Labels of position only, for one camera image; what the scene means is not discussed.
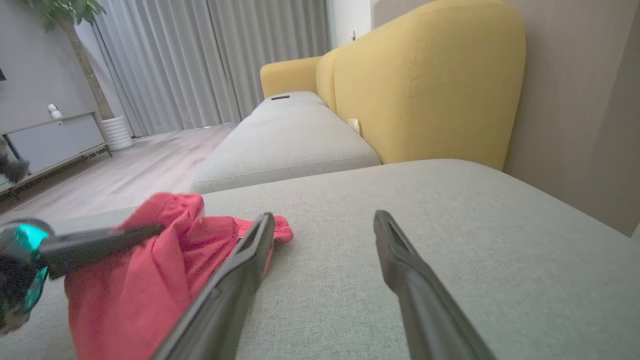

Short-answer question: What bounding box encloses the grey sofa seat cushion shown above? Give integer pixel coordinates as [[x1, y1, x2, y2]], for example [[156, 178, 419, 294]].
[[191, 91, 382, 195]]

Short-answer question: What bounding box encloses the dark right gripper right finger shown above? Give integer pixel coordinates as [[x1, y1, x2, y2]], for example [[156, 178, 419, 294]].
[[374, 210, 496, 360]]

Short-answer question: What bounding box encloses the yellow sofa backrest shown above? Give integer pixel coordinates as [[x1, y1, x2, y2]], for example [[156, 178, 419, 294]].
[[260, 0, 527, 171]]

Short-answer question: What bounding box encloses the red and white garment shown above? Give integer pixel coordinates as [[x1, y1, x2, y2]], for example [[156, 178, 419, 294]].
[[64, 192, 294, 360]]

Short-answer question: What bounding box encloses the white ribbed plant pot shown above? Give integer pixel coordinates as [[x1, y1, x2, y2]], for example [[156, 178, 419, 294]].
[[101, 116, 135, 152]]

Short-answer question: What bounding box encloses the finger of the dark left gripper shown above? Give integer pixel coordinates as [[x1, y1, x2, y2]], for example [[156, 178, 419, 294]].
[[40, 223, 166, 279]]

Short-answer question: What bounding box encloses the grey pleated curtain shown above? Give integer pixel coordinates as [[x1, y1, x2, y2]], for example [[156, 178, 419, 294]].
[[90, 0, 333, 137]]

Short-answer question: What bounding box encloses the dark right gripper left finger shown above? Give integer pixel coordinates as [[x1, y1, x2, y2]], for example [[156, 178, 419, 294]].
[[152, 212, 276, 360]]

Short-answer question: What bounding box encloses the grey low cabinet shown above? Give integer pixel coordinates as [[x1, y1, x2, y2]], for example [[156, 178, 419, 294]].
[[0, 111, 113, 197]]

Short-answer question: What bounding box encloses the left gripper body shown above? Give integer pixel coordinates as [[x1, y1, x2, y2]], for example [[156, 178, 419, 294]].
[[0, 218, 55, 335]]

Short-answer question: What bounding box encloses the green potted tree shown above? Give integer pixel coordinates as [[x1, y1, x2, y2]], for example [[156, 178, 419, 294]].
[[22, 0, 117, 121]]

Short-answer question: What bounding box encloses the large grey sofa chaise cushion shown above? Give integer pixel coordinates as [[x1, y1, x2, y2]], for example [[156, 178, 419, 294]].
[[0, 159, 640, 360]]

